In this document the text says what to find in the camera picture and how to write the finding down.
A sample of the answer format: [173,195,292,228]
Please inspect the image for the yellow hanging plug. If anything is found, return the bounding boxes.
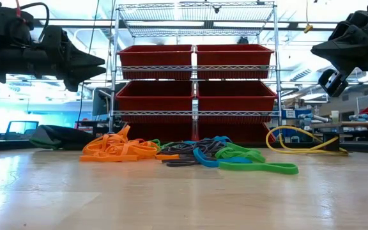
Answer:
[303,0,314,35]

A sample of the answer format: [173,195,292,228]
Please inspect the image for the computer monitor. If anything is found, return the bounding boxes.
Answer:
[4,120,40,141]

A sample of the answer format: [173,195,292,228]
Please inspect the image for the black and green bag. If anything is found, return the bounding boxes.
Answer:
[29,124,96,151]

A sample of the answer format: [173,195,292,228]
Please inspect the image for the dark grey rubber band tangle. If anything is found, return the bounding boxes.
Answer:
[160,139,227,160]

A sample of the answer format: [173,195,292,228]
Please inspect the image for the wooden workbench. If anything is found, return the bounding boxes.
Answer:
[310,121,368,129]

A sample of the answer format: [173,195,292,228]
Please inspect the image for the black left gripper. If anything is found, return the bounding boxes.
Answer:
[0,26,107,93]

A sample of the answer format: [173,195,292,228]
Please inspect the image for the black camera cable loop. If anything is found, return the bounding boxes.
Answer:
[19,2,50,42]

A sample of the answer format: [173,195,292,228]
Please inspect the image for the black monitor back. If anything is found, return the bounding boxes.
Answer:
[91,82,121,118]

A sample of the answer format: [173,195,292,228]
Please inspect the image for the blue rubber band tangle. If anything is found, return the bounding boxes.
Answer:
[183,135,233,145]

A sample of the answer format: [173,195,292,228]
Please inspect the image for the yellow cable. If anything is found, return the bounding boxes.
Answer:
[265,125,350,157]

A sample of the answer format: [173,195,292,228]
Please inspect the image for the orange rubber band tangle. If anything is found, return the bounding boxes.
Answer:
[80,125,160,162]

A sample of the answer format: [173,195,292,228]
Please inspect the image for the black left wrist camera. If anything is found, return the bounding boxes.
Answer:
[0,1,35,44]

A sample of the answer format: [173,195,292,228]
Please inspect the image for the green rubber band tangle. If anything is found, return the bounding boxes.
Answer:
[149,138,172,150]
[215,142,266,164]

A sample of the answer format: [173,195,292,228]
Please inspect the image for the chrome wire shelving rack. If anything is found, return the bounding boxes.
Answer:
[109,1,282,135]

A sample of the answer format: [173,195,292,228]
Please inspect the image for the blue storage bin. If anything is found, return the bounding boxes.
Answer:
[281,108,305,120]

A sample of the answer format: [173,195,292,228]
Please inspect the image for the grey blue pipe fitting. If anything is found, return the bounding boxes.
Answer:
[298,112,331,126]
[349,113,368,123]

